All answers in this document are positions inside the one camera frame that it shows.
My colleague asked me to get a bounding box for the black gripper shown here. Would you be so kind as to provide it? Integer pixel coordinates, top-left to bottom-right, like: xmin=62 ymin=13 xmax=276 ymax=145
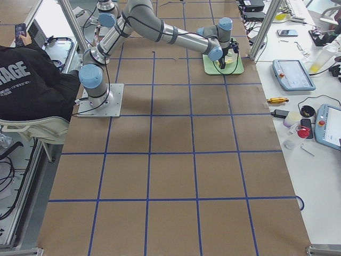
xmin=218 ymin=37 xmax=239 ymax=69

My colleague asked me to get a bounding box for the white round plate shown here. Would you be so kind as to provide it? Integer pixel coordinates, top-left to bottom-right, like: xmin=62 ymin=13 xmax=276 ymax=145
xmin=215 ymin=51 xmax=238 ymax=66

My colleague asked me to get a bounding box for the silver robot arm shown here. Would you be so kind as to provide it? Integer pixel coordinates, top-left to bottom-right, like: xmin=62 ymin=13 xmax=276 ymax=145
xmin=96 ymin=0 xmax=120 ymax=18
xmin=79 ymin=1 xmax=233 ymax=110

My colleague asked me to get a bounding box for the light green tray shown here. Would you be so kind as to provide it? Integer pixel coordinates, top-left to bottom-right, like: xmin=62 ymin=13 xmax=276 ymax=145
xmin=202 ymin=54 xmax=244 ymax=75

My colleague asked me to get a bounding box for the black smartphone on table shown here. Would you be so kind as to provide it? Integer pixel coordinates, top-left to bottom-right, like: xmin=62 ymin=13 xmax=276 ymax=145
xmin=277 ymin=29 xmax=298 ymax=37

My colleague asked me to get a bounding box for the far blue teach pendant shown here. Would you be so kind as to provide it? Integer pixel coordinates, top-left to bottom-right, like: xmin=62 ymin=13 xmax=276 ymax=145
xmin=272 ymin=59 xmax=316 ymax=91

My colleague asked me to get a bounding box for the blue teach pendant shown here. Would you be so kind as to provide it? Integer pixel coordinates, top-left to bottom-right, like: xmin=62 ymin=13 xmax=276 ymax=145
xmin=314 ymin=104 xmax=340 ymax=150
xmin=272 ymin=59 xmax=316 ymax=91

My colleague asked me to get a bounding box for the black power adapter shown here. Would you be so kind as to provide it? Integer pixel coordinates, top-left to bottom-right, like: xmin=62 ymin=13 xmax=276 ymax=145
xmin=271 ymin=109 xmax=289 ymax=119

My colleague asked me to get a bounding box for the white cup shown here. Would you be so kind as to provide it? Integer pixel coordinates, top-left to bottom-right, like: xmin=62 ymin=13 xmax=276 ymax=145
xmin=283 ymin=111 xmax=302 ymax=127

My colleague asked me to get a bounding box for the red round object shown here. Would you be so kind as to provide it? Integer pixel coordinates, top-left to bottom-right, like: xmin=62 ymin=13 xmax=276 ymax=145
xmin=296 ymin=125 xmax=311 ymax=139

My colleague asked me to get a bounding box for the plastic squeeze bottle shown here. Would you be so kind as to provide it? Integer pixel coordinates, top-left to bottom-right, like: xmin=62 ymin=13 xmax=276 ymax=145
xmin=309 ymin=44 xmax=339 ymax=75

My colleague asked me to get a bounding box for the hex key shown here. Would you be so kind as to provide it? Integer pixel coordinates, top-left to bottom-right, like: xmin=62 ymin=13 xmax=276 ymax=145
xmin=300 ymin=143 xmax=315 ymax=157

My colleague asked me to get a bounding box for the near blue teach pendant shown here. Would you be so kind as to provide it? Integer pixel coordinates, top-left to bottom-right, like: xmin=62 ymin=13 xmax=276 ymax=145
xmin=314 ymin=104 xmax=340 ymax=150

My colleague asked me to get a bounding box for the white chair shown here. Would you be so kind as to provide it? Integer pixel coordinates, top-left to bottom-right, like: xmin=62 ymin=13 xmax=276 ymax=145
xmin=1 ymin=116 xmax=69 ymax=163

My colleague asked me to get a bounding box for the person in black shirt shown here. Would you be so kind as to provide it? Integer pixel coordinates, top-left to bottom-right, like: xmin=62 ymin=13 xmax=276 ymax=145
xmin=1 ymin=32 xmax=80 ymax=121

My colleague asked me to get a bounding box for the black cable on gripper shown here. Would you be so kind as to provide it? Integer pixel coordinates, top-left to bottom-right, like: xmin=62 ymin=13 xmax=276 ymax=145
xmin=212 ymin=50 xmax=240 ymax=77

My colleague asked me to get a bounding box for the aluminium frame post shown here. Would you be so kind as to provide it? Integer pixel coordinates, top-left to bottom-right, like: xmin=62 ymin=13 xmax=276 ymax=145
xmin=249 ymin=0 xmax=282 ymax=63

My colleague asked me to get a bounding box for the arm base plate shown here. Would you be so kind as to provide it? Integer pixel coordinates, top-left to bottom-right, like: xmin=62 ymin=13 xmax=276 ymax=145
xmin=75 ymin=83 xmax=124 ymax=118

